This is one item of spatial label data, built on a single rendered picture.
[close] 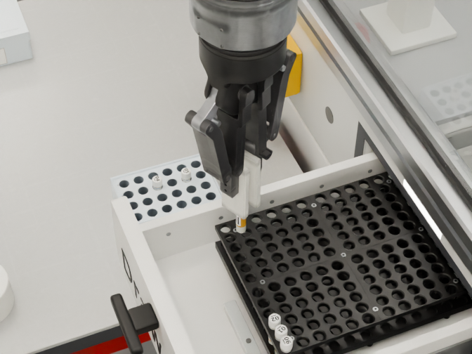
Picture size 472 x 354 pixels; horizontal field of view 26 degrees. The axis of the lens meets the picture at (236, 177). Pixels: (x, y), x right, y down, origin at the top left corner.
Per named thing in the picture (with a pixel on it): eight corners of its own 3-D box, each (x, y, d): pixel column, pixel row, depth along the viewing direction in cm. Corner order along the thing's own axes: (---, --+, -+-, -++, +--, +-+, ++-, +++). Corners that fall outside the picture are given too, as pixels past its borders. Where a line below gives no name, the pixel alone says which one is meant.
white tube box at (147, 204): (130, 246, 126) (128, 226, 123) (112, 197, 131) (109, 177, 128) (225, 218, 129) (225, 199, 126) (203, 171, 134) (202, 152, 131)
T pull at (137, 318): (133, 360, 99) (131, 352, 98) (109, 300, 104) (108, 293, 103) (168, 348, 100) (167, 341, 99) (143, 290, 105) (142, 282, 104)
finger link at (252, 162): (232, 148, 99) (237, 144, 99) (233, 194, 104) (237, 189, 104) (256, 163, 97) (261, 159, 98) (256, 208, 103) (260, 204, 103)
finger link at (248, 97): (256, 86, 89) (246, 94, 88) (249, 176, 97) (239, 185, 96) (222, 67, 90) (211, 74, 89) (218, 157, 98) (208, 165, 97)
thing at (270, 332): (279, 359, 100) (280, 356, 99) (214, 228, 111) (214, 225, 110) (297, 353, 100) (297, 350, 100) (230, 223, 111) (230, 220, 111)
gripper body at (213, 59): (240, -21, 89) (239, 59, 96) (175, 28, 85) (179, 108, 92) (309, 15, 86) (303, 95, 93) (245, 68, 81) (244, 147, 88)
